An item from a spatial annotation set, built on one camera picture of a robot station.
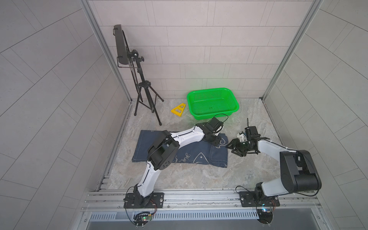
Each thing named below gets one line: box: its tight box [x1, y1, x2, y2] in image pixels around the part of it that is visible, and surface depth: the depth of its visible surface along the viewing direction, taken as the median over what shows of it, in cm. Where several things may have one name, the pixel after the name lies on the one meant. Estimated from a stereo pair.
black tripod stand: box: [126, 49, 165, 126], surface depth 91 cm
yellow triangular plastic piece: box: [170, 103, 187, 117], surface depth 111 cm
